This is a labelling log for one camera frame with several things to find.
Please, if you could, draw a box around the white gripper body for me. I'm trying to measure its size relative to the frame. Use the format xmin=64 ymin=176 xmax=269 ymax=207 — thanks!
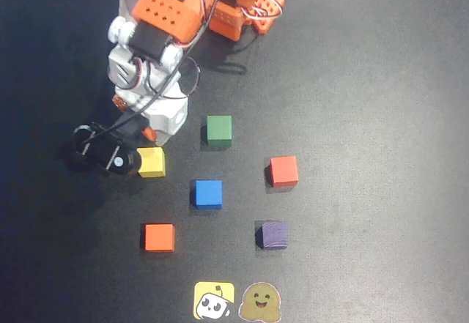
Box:
xmin=113 ymin=80 xmax=190 ymax=136

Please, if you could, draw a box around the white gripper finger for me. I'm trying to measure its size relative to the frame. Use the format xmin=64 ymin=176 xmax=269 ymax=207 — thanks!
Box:
xmin=155 ymin=130 xmax=177 ymax=147

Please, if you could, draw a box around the yellow wooden cube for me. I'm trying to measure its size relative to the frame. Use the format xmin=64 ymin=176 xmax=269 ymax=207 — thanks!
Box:
xmin=136 ymin=146 xmax=167 ymax=179

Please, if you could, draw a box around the green wooden cube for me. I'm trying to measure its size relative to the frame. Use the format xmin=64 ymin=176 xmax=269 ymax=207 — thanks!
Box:
xmin=205 ymin=114 xmax=234 ymax=146

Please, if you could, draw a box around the blue wooden cube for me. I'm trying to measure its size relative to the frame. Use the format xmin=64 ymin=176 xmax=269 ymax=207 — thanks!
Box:
xmin=193 ymin=179 xmax=224 ymax=210

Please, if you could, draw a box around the orange wooden cube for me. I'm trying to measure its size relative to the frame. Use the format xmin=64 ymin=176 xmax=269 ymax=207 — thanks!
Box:
xmin=144 ymin=223 xmax=176 ymax=253

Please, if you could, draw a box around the red wooden cube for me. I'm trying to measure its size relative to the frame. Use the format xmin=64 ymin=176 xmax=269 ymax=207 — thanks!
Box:
xmin=269 ymin=155 xmax=300 ymax=188

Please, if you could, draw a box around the purple wooden cube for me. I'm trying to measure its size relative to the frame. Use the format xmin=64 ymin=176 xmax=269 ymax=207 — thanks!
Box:
xmin=258 ymin=220 xmax=289 ymax=251

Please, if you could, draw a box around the white cardboard box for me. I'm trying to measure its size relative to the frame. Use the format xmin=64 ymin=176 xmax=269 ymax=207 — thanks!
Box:
xmin=117 ymin=0 xmax=146 ymax=22

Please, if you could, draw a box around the yellow robot face sticker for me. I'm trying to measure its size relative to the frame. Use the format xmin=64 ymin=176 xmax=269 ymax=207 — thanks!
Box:
xmin=193 ymin=281 xmax=236 ymax=321

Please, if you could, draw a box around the hugging face emoji sticker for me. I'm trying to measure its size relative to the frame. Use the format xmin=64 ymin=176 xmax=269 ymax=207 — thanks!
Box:
xmin=237 ymin=281 xmax=283 ymax=322

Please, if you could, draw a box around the black felt mat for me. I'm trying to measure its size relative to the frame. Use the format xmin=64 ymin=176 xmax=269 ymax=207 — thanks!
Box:
xmin=0 ymin=0 xmax=469 ymax=323

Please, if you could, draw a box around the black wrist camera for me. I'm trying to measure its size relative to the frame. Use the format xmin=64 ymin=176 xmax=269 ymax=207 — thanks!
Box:
xmin=72 ymin=119 xmax=149 ymax=178

